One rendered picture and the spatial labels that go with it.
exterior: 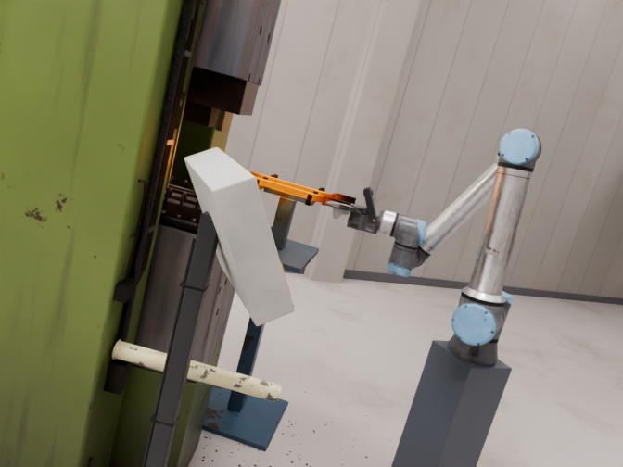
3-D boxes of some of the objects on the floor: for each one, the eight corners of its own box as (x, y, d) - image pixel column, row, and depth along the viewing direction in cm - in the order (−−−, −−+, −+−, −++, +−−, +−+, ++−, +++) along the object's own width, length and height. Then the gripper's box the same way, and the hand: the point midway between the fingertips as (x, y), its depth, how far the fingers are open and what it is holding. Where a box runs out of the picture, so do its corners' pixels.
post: (129, 628, 139) (224, 215, 116) (122, 643, 135) (220, 219, 112) (114, 624, 139) (206, 210, 116) (107, 638, 135) (200, 213, 112)
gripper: (375, 236, 201) (320, 220, 204) (378, 231, 214) (325, 215, 217) (382, 214, 199) (325, 197, 202) (384, 209, 212) (331, 194, 215)
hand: (330, 200), depth 209 cm, fingers open, 6 cm apart
